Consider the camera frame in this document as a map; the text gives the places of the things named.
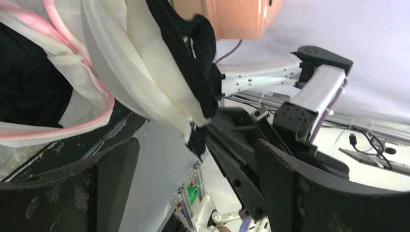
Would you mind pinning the pink-trimmed white mesh laundry bag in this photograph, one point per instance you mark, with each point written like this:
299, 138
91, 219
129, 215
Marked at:
56, 26

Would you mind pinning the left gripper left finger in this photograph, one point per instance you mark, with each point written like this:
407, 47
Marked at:
88, 195

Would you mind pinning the white bra with black straps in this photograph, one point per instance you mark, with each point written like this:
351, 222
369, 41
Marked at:
156, 65

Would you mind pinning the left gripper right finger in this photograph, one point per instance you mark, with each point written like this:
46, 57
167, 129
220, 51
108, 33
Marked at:
301, 197

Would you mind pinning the aluminium rail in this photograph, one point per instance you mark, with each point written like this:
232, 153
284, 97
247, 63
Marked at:
389, 131

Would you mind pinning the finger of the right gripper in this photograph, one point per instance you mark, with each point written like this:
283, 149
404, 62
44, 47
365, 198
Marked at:
231, 136

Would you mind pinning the black base frame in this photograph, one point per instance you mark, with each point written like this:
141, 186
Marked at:
96, 137

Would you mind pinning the orange translucent plastic box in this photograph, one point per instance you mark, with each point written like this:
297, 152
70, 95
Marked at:
232, 19

